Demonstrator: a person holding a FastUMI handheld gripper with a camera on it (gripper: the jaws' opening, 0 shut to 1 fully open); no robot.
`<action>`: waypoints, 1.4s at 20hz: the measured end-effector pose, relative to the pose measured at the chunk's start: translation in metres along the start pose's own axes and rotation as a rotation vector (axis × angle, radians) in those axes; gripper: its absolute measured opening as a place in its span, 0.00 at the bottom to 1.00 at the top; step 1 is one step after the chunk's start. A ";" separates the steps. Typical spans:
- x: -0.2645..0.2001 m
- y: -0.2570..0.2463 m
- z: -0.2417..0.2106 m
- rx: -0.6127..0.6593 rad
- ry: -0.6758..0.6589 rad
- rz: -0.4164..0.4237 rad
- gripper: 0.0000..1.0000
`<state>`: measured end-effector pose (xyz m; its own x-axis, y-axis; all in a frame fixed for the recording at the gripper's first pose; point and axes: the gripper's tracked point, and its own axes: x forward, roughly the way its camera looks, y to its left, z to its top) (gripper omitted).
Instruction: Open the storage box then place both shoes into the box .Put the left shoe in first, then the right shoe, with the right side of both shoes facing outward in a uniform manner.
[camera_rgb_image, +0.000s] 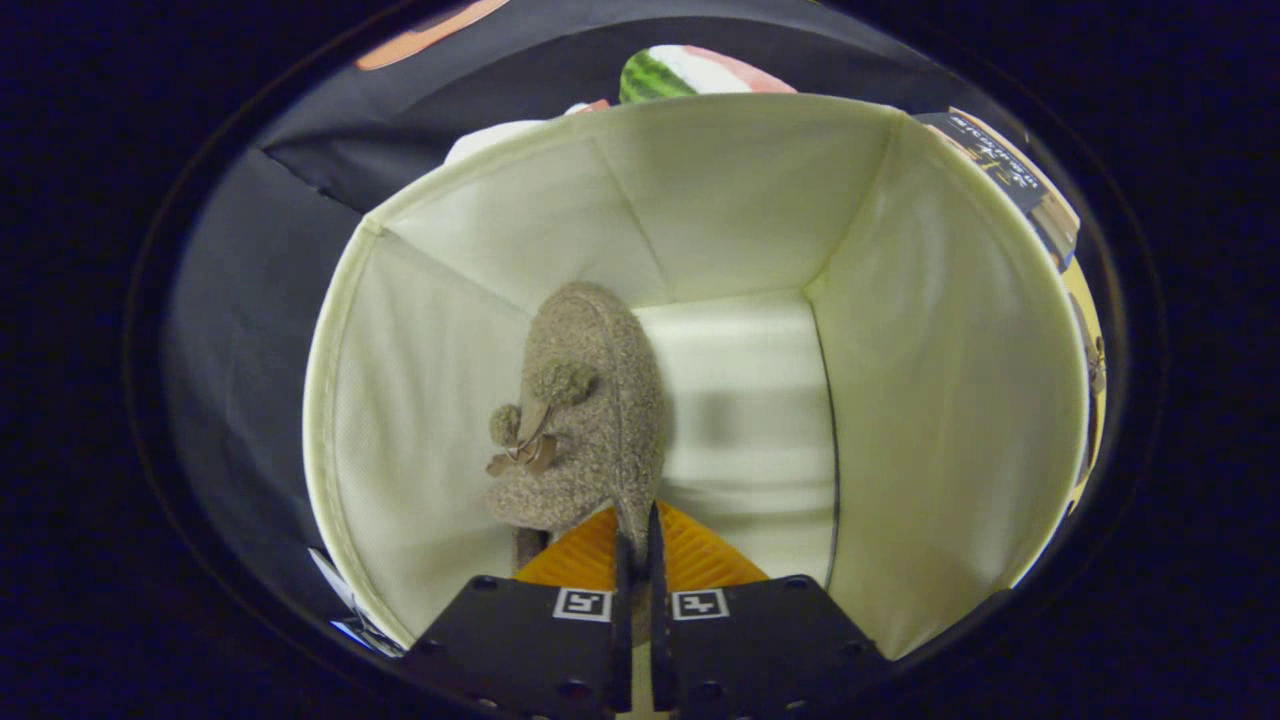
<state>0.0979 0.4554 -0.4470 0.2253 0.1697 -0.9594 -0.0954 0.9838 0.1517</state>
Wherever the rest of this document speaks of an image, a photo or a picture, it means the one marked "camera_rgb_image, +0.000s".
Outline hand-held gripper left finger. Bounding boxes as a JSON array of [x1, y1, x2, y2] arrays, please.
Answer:
[[405, 505, 634, 720]]

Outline white and blue object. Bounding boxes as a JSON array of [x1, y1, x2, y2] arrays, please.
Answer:
[[308, 547, 406, 658]]

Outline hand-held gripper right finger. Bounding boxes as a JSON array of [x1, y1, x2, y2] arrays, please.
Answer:
[[646, 500, 893, 720]]

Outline white plush toy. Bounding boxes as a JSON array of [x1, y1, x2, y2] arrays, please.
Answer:
[[445, 100, 611, 166]]

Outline black cover book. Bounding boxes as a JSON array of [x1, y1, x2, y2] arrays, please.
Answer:
[[915, 108, 1082, 273]]

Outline watermelon slice plush toy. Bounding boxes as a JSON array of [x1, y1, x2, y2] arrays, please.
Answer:
[[618, 44, 798, 105]]

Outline cream fabric storage box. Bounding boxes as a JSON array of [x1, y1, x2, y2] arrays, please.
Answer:
[[303, 93, 1091, 661]]

